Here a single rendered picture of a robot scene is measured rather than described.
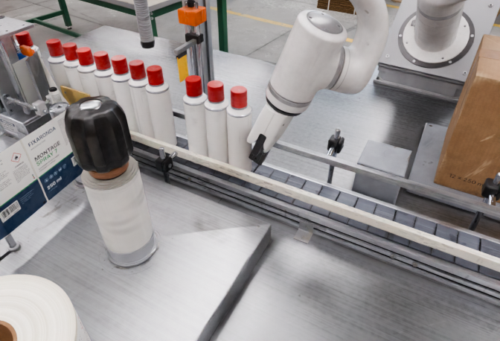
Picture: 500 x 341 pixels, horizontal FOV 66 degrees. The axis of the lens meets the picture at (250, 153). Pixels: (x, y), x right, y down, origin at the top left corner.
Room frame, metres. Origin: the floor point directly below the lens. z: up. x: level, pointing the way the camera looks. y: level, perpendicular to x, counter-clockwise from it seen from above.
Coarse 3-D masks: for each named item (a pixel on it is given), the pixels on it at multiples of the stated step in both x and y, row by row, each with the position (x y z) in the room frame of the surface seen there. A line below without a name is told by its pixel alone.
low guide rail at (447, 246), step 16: (160, 144) 0.71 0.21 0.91; (192, 160) 0.67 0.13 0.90; (208, 160) 0.65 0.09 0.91; (240, 176) 0.61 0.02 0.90; (256, 176) 0.60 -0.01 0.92; (288, 192) 0.56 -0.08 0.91; (304, 192) 0.55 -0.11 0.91; (336, 208) 0.52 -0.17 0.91; (352, 208) 0.51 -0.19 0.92; (368, 224) 0.49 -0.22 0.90; (384, 224) 0.47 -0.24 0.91; (400, 224) 0.47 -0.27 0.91; (416, 240) 0.45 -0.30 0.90; (432, 240) 0.43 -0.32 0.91; (448, 240) 0.43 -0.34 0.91; (464, 256) 0.41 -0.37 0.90; (480, 256) 0.40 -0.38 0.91
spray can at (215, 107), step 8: (216, 80) 0.70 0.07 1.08; (208, 88) 0.67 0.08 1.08; (216, 88) 0.67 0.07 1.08; (208, 96) 0.68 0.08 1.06; (216, 96) 0.67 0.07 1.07; (224, 96) 0.68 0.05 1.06; (208, 104) 0.67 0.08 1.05; (216, 104) 0.67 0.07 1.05; (224, 104) 0.67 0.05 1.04; (208, 112) 0.66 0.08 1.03; (216, 112) 0.66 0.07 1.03; (224, 112) 0.67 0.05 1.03; (208, 120) 0.67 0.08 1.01; (216, 120) 0.66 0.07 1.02; (224, 120) 0.66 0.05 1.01; (208, 128) 0.67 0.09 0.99; (216, 128) 0.66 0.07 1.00; (224, 128) 0.66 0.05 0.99; (208, 136) 0.67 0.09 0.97; (216, 136) 0.66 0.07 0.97; (224, 136) 0.66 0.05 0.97; (208, 144) 0.67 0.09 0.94; (216, 144) 0.66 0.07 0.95; (224, 144) 0.66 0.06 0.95; (208, 152) 0.67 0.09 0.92; (216, 152) 0.66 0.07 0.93; (224, 152) 0.66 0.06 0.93; (224, 160) 0.66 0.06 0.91
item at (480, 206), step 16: (176, 112) 0.78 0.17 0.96; (288, 144) 0.65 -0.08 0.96; (320, 160) 0.61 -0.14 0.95; (336, 160) 0.60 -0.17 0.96; (368, 176) 0.56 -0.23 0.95; (384, 176) 0.55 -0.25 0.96; (432, 192) 0.51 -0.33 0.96; (448, 192) 0.50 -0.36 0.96; (480, 208) 0.47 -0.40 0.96; (496, 208) 0.46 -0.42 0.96
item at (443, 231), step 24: (144, 144) 0.76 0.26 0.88; (264, 168) 0.67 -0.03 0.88; (264, 192) 0.59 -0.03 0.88; (312, 192) 0.59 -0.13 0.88; (336, 192) 0.59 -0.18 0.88; (336, 216) 0.52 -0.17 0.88; (384, 216) 0.52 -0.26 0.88; (408, 216) 0.52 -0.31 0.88; (408, 240) 0.46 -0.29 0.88; (456, 240) 0.46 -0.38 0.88; (456, 264) 0.41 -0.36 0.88
